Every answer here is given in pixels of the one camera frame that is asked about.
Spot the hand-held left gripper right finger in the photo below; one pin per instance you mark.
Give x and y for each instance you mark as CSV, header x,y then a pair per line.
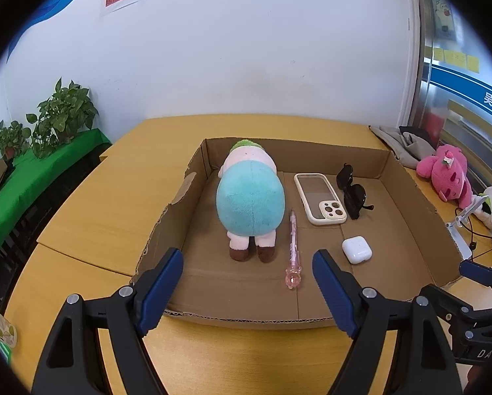
x,y
334,292

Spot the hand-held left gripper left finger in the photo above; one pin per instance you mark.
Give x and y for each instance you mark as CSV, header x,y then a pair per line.
x,y
159,288

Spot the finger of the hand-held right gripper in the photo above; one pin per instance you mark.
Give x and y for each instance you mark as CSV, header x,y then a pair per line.
x,y
478,272
447,304

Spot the white earbuds case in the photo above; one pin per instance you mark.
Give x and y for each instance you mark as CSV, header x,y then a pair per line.
x,y
357,251

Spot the pink transparent pen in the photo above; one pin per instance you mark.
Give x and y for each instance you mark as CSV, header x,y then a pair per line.
x,y
294,251

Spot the shallow brown cardboard box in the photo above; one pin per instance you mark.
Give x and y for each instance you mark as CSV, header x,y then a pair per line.
x,y
237,292

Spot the beige clear phone case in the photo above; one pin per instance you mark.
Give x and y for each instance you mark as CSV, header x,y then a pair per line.
x,y
332,212

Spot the black sunglasses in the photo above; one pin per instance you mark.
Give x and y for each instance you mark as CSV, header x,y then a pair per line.
x,y
355,199

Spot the person's right hand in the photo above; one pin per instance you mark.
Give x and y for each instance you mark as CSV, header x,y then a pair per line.
x,y
474,376

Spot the white phone stand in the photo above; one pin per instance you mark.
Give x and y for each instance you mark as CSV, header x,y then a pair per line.
x,y
457,236

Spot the magenta plush bear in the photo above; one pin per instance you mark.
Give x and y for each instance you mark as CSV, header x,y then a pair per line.
x,y
443,173

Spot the pink and teal plush toy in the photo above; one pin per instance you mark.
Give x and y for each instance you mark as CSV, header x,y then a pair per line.
x,y
250,201

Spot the grey folded jacket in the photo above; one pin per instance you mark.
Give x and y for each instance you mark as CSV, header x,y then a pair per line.
x,y
398,142

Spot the printed paper cup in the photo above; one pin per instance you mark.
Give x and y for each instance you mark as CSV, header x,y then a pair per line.
x,y
1,325

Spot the blue band window sign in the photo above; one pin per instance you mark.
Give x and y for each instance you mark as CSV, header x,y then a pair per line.
x,y
455,82

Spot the large green potted plant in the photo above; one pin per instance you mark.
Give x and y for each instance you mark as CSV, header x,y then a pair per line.
x,y
65,115

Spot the small green potted plant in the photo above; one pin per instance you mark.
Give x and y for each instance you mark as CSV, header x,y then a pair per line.
x,y
11,138

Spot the row of yellow sticky notes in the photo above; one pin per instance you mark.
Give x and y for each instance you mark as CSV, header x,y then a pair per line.
x,y
455,56

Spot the cartoon sticker poster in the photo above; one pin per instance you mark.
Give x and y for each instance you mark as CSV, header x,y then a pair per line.
x,y
443,14

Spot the metal glass partition frame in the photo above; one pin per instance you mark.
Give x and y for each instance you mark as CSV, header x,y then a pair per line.
x,y
420,103

